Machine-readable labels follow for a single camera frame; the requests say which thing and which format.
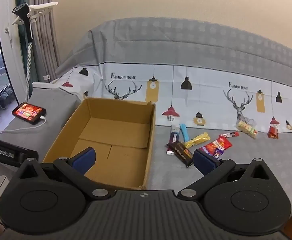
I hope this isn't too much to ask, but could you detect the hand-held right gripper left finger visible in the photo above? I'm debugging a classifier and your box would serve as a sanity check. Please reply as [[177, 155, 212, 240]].
[[17, 147, 112, 201]]

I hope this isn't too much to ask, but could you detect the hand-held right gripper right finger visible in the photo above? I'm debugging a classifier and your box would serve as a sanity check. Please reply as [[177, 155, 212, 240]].
[[177, 149, 272, 202]]

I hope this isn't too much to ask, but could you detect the red orange snack packet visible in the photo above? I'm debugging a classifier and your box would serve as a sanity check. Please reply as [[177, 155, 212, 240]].
[[201, 136, 233, 157]]

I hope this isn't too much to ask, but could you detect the yellow snack bar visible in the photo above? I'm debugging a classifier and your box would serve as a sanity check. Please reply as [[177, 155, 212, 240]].
[[184, 132, 210, 148]]

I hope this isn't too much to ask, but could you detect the black chocolate bar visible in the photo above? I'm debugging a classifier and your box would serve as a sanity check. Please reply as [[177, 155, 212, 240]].
[[167, 141, 194, 168]]

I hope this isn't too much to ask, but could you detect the light blue snack packet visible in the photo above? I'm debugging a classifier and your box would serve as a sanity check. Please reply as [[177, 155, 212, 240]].
[[180, 124, 190, 142]]

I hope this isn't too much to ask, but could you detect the dark blue snack bar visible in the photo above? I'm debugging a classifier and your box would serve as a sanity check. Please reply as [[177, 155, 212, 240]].
[[166, 125, 181, 156]]

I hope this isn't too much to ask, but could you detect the brown cardboard box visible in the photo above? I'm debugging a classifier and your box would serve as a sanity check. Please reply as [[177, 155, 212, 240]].
[[43, 97, 156, 190]]

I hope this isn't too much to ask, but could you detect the green clear peanut packet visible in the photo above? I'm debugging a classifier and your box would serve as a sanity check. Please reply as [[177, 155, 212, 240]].
[[235, 120, 259, 140]]

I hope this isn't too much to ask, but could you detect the black smartphone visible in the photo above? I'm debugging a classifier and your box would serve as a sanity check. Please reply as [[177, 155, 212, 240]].
[[12, 102, 47, 125]]

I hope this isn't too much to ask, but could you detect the plain grey armrest cover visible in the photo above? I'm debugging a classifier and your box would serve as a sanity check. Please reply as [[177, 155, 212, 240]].
[[0, 86, 85, 163]]

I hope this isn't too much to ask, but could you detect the white board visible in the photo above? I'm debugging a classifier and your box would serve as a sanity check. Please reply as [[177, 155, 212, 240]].
[[33, 81, 61, 90]]

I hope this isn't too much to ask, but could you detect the printed grey sofa cover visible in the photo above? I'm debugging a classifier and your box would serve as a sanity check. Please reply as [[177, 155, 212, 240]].
[[55, 17, 292, 228]]

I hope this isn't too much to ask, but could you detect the grey curtain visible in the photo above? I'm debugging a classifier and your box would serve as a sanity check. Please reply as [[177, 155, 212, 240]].
[[27, 0, 62, 100]]

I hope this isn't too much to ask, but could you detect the black garment steamer head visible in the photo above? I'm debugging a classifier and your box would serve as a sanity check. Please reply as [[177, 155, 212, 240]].
[[12, 5, 33, 43]]

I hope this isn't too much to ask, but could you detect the white steamer hanger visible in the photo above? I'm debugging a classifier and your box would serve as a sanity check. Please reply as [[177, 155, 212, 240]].
[[12, 2, 59, 30]]

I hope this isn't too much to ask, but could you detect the white charging cable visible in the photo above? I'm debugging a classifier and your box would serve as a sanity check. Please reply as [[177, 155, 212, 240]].
[[3, 116, 47, 132]]

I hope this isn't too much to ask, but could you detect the braided steamer hose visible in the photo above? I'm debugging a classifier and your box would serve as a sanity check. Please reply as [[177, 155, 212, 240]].
[[25, 41, 34, 103]]

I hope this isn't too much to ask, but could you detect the white window frame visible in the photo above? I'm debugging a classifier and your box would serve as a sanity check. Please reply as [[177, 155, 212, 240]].
[[0, 0, 36, 105]]

